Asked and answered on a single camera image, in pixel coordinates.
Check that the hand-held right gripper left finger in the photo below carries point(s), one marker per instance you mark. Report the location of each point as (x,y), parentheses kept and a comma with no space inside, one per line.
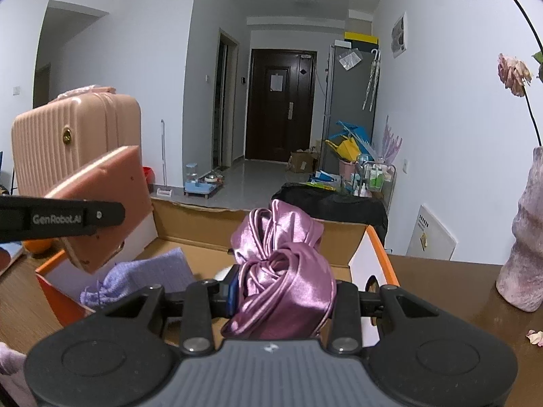
(199,305)

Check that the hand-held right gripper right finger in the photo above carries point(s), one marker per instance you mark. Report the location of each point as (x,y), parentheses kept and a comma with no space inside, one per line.
(345,305)

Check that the pink sponge block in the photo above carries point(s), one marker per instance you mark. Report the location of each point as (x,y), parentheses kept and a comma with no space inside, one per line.
(110,203)

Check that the purple satin cloth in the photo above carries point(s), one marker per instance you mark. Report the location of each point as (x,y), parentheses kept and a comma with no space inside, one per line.
(280,271)

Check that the red cardboard box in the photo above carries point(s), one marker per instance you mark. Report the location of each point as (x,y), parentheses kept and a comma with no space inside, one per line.
(191,220)

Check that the orange fruit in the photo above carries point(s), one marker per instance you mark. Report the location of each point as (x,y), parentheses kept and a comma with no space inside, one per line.
(38,246)

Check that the pink ribbed suitcase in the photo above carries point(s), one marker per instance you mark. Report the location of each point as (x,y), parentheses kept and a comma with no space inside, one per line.
(63,135)

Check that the black bag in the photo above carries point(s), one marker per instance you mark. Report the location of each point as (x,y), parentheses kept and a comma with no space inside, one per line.
(339,212)

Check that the red bucket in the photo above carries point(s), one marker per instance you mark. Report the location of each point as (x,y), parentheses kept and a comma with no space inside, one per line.
(147,178)

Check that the white flat board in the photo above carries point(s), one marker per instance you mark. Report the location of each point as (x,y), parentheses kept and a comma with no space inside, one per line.
(430,233)

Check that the pet water feeder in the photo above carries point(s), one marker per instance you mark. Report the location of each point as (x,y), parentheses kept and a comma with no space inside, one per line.
(199,182)

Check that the white mop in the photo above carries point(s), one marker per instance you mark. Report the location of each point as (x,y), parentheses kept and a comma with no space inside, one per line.
(162,157)

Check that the colourful packets pile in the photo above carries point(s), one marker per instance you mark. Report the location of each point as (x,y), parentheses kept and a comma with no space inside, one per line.
(324,180)

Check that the pink fluffy cloth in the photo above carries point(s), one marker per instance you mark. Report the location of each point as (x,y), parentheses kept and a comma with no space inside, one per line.
(89,90)

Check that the pink plastic basket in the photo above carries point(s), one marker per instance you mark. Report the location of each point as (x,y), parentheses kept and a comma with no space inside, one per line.
(345,169)

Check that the cardboard box on floor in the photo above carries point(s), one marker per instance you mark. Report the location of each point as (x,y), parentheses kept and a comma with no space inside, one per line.
(302,162)

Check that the pale purple fuzzy cloth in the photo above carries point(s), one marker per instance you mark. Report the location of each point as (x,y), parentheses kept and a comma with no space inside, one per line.
(12,369)

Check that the blue and yellow toy pile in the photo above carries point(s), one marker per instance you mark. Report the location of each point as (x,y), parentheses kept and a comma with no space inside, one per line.
(350,144)

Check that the purple feather decoration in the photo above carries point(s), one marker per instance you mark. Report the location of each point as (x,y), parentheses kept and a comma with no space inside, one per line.
(391,142)

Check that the pink ceramic vase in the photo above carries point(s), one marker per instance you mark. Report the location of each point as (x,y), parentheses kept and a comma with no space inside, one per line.
(524,241)

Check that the dark wooden door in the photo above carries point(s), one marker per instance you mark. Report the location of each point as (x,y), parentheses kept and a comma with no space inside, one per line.
(271,127)

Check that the fallen rose petal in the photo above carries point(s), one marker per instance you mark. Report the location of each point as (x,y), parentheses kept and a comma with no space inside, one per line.
(535,337)

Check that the grey refrigerator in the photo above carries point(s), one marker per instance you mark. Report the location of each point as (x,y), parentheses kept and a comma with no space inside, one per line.
(343,97)

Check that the folded white umbrella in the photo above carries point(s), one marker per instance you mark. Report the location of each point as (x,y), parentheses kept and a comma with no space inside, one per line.
(371,80)

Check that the white paper notice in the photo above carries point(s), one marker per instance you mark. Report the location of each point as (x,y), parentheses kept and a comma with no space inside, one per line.
(276,82)

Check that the clear plastic bag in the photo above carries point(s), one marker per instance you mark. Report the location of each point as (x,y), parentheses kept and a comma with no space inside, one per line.
(350,59)

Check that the yellow and black box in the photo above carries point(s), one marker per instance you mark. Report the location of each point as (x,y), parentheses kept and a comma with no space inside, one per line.
(360,39)

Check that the bunch of dried pink roses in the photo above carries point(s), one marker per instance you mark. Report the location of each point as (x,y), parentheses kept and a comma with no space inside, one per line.
(513,72)

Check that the white wall socket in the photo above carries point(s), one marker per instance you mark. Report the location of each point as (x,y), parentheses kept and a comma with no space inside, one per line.
(405,166)

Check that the white wall panel box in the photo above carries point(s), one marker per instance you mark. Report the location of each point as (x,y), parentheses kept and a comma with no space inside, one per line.
(398,36)

